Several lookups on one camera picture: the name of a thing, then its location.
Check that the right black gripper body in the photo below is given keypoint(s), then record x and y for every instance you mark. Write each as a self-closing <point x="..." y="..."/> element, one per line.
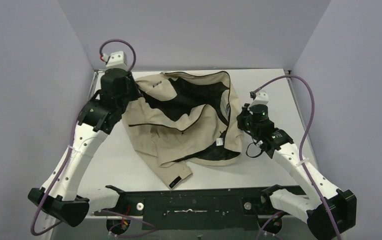
<point x="245" y="123"/>

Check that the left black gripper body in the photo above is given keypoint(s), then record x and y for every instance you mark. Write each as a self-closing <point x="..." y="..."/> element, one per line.
<point x="133" y="87"/>

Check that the beige jacket with black lining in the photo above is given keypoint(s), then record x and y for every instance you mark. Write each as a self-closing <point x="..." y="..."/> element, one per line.
<point x="182" y="117"/>

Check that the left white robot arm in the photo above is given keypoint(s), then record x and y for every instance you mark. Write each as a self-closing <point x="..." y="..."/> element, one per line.
<point x="58" y="196"/>

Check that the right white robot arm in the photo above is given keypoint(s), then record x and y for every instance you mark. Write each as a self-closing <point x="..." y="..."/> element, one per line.
<point x="327" y="210"/>

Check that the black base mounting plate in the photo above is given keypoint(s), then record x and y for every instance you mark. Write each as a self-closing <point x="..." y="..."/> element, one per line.
<point x="203" y="209"/>

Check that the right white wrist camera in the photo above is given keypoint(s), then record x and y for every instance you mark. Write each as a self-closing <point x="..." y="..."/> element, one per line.
<point x="259" y="98"/>

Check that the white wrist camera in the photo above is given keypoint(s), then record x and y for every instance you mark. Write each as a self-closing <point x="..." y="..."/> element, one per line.
<point x="259" y="98"/>
<point x="118" y="60"/>

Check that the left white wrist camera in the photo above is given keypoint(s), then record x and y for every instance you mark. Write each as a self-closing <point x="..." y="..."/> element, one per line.
<point x="118" y="60"/>

